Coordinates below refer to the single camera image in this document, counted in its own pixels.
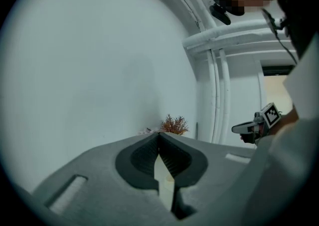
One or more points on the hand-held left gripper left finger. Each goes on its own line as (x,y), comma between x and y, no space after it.
(99,182)

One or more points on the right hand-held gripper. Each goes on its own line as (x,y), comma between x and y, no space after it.
(268,120)

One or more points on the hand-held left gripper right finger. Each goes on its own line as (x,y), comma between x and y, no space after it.
(214,170)

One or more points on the person's right forearm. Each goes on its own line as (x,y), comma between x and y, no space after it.
(286,121)

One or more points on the white vertical pipe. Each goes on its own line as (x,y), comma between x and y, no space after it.
(225,95)
(214,90)

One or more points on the orange artificial plant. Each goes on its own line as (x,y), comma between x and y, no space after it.
(174,125)

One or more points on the person's white shirt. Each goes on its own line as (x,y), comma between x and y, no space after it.
(294,170)

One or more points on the white insulated horizontal pipe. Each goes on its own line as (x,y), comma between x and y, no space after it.
(224,34)

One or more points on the doorway frame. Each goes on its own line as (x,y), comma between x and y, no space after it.
(276,87)

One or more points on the black head-worn camera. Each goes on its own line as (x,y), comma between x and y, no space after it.
(220,14)

